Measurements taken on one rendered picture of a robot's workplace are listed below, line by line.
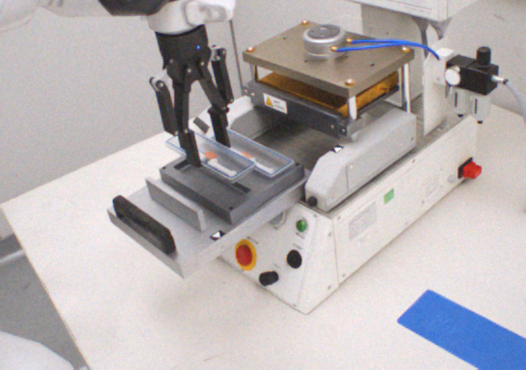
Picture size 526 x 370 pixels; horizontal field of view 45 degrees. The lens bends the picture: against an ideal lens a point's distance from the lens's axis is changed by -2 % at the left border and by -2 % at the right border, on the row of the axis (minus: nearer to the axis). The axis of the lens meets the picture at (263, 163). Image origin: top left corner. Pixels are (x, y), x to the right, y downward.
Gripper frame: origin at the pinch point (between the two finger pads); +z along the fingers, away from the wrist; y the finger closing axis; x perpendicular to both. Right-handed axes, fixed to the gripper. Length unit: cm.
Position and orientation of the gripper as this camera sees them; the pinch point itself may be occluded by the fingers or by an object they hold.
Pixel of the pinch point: (206, 139)
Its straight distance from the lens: 105.9
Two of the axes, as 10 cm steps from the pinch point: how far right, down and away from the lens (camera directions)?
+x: 6.8, 3.4, -6.5
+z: 1.5, 8.1, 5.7
